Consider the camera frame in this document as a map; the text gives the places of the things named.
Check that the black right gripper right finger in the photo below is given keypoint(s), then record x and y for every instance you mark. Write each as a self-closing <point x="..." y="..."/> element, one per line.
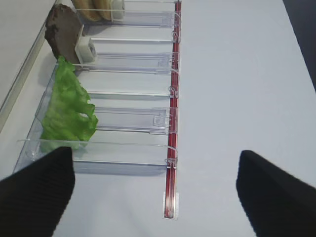
<point x="276" y="203"/>

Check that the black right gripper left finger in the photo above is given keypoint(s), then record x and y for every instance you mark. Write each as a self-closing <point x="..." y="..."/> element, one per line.
<point x="33" y="200"/>

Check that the burger bun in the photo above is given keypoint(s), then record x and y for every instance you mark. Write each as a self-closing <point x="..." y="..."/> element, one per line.
<point x="103" y="8"/>

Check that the green lettuce leaf in rack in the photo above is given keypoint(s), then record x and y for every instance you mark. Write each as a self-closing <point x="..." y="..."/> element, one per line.
<point x="69" y="116"/>

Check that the brown meat patty in rack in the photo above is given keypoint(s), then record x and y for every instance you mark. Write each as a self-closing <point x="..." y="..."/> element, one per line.
<point x="62" y="32"/>

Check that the clear right acrylic rack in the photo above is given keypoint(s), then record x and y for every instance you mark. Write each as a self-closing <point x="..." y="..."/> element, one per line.
<point x="129" y="86"/>

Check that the white pusher block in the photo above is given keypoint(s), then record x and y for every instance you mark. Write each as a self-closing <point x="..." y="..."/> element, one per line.
<point x="117" y="9"/>
<point x="85" y="49"/>

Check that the bun half in right rack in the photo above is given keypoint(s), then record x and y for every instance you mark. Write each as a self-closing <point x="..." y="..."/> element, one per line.
<point x="87" y="10"/>

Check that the white pusher block upper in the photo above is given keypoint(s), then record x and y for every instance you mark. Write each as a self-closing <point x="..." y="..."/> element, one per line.
<point x="117" y="9"/>

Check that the red rack rail strip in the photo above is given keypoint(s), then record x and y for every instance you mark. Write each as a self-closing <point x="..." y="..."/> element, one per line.
<point x="170" y="197"/>

